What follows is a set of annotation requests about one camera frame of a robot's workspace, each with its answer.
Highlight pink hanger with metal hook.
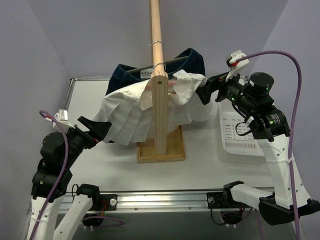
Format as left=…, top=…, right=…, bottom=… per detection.
left=145, top=80, right=177, bottom=94

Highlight dark blue denim garment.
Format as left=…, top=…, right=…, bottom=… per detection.
left=105, top=47, right=206, bottom=95

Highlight white plastic basket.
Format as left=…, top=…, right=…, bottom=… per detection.
left=217, top=100, right=266, bottom=165

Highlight wooden clothes rack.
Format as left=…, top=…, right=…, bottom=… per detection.
left=136, top=0, right=186, bottom=164

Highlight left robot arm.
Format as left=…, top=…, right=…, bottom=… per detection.
left=27, top=111, right=112, bottom=240

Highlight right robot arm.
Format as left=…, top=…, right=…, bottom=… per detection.
left=196, top=72, right=320, bottom=226

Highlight aluminium mounting rail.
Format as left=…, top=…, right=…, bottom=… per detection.
left=29, top=191, right=276, bottom=216

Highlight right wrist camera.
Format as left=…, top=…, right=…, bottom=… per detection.
left=225, top=50, right=249, bottom=81

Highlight dark hanger with metal hook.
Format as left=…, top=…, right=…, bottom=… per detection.
left=127, top=56, right=188, bottom=73

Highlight white pleated skirt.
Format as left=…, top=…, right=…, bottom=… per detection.
left=93, top=70, right=213, bottom=145

